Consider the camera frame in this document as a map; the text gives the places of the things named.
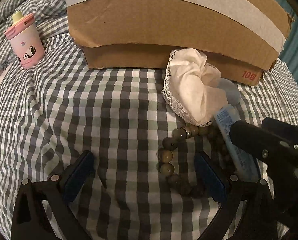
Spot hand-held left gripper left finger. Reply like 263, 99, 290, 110
11, 151, 96, 240

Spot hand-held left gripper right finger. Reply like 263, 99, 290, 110
195, 151, 290, 240

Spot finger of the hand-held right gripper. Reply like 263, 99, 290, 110
261, 117, 298, 151
229, 121, 290, 161

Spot light blue tube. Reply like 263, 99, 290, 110
213, 104, 262, 181

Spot brown bead bracelet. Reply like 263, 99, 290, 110
157, 126, 237, 198

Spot brown cardboard box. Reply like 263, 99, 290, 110
61, 0, 295, 87

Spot grey checked blanket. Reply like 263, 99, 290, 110
0, 0, 298, 240

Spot white lace cloth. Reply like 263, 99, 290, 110
161, 48, 230, 127

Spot pink panda sippy cup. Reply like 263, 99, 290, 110
4, 11, 45, 70

